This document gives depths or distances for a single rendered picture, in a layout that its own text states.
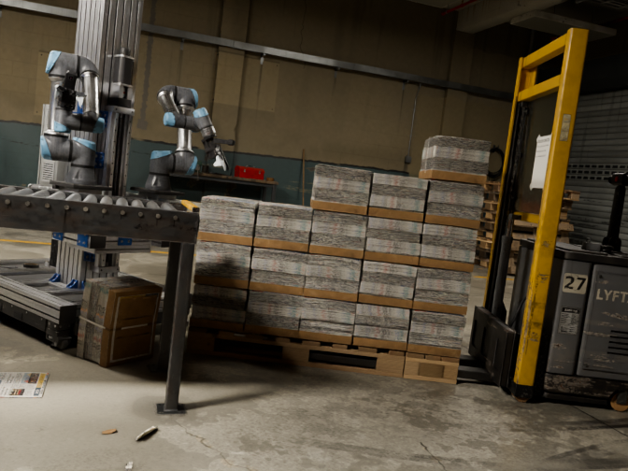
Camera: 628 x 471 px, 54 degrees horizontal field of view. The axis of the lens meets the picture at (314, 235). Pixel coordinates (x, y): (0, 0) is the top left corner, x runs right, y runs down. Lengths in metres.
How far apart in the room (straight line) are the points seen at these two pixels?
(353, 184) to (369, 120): 7.42
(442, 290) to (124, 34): 2.23
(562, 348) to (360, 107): 7.71
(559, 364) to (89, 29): 3.07
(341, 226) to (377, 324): 0.55
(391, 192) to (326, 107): 7.19
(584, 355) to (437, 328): 0.74
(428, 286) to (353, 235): 0.48
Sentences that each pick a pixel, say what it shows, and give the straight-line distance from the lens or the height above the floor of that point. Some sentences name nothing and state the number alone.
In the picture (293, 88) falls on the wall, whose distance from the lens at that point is 10.18.
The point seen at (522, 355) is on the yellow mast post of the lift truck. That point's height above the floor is 0.24.
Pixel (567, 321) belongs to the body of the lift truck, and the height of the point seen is 0.43.
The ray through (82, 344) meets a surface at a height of 0.07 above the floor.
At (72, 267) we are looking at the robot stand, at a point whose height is 0.33.
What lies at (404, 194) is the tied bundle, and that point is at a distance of 3.21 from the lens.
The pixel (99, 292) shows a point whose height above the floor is 0.34.
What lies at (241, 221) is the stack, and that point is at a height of 0.72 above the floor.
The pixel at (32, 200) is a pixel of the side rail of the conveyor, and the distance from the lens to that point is 2.41.
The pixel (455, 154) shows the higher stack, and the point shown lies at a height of 1.20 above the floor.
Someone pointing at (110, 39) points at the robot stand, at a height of 1.61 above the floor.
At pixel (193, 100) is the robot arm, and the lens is 3.82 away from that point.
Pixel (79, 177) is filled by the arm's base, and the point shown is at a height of 0.85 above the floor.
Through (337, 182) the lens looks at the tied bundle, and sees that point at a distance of 3.17.
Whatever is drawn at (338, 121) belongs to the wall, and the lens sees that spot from 10.37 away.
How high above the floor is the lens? 0.98
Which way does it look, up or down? 5 degrees down
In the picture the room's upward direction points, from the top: 7 degrees clockwise
